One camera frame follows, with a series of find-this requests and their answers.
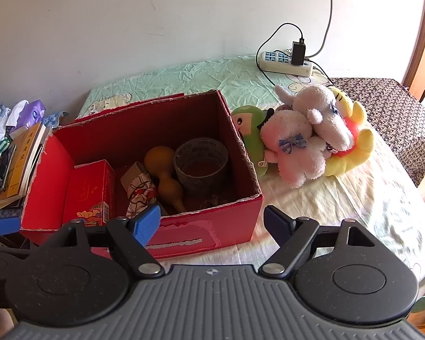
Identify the orange wooden gourd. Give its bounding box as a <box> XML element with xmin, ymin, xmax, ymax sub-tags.
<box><xmin>144</xmin><ymin>146</ymin><xmax>185</xmax><ymax>213</ymax></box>

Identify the white power strip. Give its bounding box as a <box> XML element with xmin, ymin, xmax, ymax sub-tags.
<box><xmin>258</xmin><ymin>50</ymin><xmax>314</xmax><ymax>77</ymax></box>

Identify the green plush toy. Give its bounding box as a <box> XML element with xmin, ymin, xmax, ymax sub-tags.
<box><xmin>230</xmin><ymin>105</ymin><xmax>277</xmax><ymax>178</ymax></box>

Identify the brown patterned sofa cover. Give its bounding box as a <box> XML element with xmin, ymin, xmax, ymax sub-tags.
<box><xmin>328</xmin><ymin>77</ymin><xmax>425</xmax><ymax>188</ymax></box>

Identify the blue plastic item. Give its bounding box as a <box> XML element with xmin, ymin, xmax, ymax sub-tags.
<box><xmin>0</xmin><ymin>216</ymin><xmax>22</xmax><ymax>238</ymax></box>

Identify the purple tissue pack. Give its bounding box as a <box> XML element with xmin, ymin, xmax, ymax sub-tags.
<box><xmin>16</xmin><ymin>100</ymin><xmax>47</xmax><ymax>130</ymax></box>

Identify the grey patterned cup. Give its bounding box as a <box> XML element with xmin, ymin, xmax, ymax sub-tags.
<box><xmin>173</xmin><ymin>137</ymin><xmax>230</xmax><ymax>199</ymax></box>

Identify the black charger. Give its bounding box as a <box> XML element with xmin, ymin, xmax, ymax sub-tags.
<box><xmin>291</xmin><ymin>41</ymin><xmax>307</xmax><ymax>67</ymax></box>

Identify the small red gift box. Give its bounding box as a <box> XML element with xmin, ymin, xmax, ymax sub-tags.
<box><xmin>62</xmin><ymin>159</ymin><xmax>117</xmax><ymax>227</ymax></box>

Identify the large red cardboard box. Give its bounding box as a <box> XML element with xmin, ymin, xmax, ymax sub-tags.
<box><xmin>19</xmin><ymin>90</ymin><xmax>263</xmax><ymax>260</ymax></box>

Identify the black cable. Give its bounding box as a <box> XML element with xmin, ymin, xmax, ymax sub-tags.
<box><xmin>312</xmin><ymin>60</ymin><xmax>337</xmax><ymax>87</ymax></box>
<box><xmin>257</xmin><ymin>23</ymin><xmax>305</xmax><ymax>88</ymax></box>

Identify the pile of books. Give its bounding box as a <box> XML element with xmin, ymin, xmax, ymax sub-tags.
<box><xmin>0</xmin><ymin>122</ymin><xmax>52</xmax><ymax>210</ymax></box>

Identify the pale pink plush rabbit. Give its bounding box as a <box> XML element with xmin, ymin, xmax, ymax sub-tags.
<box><xmin>260</xmin><ymin>108</ymin><xmax>328</xmax><ymax>189</ymax></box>
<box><xmin>273</xmin><ymin>84</ymin><xmax>355</xmax><ymax>151</ymax></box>

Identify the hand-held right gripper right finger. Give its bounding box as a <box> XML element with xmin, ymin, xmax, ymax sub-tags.
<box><xmin>258</xmin><ymin>204</ymin><xmax>377</xmax><ymax>279</ymax></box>

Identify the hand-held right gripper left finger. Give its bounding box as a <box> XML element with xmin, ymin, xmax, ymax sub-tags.
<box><xmin>42</xmin><ymin>203</ymin><xmax>164</xmax><ymax>279</ymax></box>

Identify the blue patterned packet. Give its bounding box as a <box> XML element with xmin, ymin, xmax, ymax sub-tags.
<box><xmin>44</xmin><ymin>111</ymin><xmax>68</xmax><ymax>128</ymax></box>

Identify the yellow plush toy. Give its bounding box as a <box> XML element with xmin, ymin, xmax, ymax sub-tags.
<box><xmin>324</xmin><ymin>86</ymin><xmax>375</xmax><ymax>177</ymax></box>

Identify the grey cable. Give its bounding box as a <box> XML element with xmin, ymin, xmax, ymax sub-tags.
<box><xmin>305</xmin><ymin>0</ymin><xmax>333</xmax><ymax>60</ymax></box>

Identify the white red patterned fabric item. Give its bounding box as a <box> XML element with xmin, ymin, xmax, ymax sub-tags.
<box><xmin>126</xmin><ymin>172</ymin><xmax>160</xmax><ymax>219</ymax></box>

